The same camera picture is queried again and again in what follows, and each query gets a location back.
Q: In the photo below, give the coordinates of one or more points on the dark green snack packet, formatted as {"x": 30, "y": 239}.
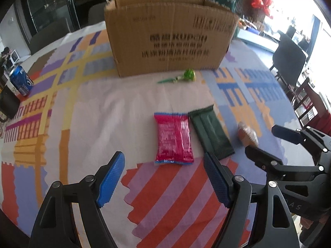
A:
{"x": 210, "y": 132}

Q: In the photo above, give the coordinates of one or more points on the brown pastry snack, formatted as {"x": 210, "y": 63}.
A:
{"x": 247, "y": 135}

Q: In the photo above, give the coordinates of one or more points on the red ribbon bow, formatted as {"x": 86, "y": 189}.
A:
{"x": 263, "y": 5}

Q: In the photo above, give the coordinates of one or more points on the blue soda can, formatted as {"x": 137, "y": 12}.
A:
{"x": 21, "y": 81}

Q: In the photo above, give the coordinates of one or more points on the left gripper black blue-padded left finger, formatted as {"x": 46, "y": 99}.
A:
{"x": 55, "y": 224}

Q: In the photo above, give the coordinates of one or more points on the pink snack packet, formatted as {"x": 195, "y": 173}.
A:
{"x": 174, "y": 142}

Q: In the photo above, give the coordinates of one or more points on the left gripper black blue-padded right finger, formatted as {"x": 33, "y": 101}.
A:
{"x": 273, "y": 225}

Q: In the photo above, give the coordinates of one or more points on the green lollipop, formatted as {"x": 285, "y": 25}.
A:
{"x": 189, "y": 75}

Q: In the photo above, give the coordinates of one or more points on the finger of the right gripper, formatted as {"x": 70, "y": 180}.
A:
{"x": 273, "y": 165}
{"x": 289, "y": 135}

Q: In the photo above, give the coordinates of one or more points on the grey dining chair right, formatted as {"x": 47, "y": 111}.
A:
{"x": 288, "y": 60}

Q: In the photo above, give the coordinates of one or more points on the grey chair behind table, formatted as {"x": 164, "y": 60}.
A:
{"x": 96, "y": 13}

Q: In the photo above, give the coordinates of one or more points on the colourful patterned tablecloth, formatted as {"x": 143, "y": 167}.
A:
{"x": 81, "y": 112}

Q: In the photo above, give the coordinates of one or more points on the black mug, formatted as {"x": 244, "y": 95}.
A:
{"x": 9, "y": 104}

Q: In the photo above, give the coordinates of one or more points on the brown cardboard box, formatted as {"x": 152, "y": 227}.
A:
{"x": 151, "y": 36}

